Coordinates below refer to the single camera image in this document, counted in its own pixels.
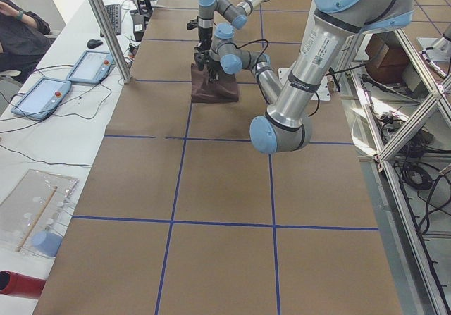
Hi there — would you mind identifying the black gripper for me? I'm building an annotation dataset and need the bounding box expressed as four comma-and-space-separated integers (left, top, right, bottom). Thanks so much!
207, 60, 221, 83
198, 27, 211, 46

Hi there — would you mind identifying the dark brown t-shirt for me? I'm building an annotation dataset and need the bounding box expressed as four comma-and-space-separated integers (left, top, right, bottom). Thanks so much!
191, 63, 240, 104

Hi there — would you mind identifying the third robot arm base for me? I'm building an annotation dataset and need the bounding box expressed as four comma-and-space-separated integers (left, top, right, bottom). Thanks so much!
417, 25, 450, 63

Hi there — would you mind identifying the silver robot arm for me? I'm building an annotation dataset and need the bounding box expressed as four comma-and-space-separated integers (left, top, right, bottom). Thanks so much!
197, 0, 269, 51
199, 0, 414, 154

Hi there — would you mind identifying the person in dark clothes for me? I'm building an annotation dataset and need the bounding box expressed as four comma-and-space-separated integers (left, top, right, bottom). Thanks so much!
0, 0, 54, 83

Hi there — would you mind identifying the black keyboard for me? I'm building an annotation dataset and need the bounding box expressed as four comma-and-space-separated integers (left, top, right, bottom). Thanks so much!
104, 4, 122, 35

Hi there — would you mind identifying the black computer mouse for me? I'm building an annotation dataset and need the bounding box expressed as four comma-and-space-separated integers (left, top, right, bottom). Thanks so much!
87, 39, 104, 49

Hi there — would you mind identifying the far teach pendant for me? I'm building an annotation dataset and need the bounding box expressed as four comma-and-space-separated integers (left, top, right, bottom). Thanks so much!
66, 50, 113, 85

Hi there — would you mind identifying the teach pendant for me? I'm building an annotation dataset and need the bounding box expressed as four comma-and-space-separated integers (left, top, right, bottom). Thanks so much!
11, 77, 72, 121
66, 50, 113, 85

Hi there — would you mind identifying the near teach pendant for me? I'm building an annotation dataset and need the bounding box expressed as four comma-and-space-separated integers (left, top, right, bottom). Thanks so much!
11, 77, 72, 121

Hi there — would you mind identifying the clear plastic bag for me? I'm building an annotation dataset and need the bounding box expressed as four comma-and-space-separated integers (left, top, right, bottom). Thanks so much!
1, 170, 79, 257

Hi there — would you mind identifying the blue plastic cup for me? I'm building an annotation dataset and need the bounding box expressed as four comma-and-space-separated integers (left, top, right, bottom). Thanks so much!
32, 230, 63, 257

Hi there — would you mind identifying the red cylinder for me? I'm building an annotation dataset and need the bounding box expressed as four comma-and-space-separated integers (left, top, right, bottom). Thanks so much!
1, 271, 46, 299

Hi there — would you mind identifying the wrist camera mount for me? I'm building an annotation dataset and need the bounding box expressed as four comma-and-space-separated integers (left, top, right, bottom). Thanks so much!
186, 19, 199, 31
194, 47, 210, 71

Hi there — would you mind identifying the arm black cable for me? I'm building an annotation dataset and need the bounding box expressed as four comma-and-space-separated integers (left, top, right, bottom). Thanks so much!
232, 39, 321, 117

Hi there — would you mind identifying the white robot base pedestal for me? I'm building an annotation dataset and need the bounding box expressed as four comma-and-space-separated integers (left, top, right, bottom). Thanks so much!
278, 68, 331, 101

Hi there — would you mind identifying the aluminium frame post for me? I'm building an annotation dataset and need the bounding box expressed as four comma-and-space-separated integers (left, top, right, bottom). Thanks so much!
88, 0, 132, 84

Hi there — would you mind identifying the aluminium frame rack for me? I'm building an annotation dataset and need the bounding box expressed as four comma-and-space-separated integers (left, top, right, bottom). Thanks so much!
333, 21, 450, 314

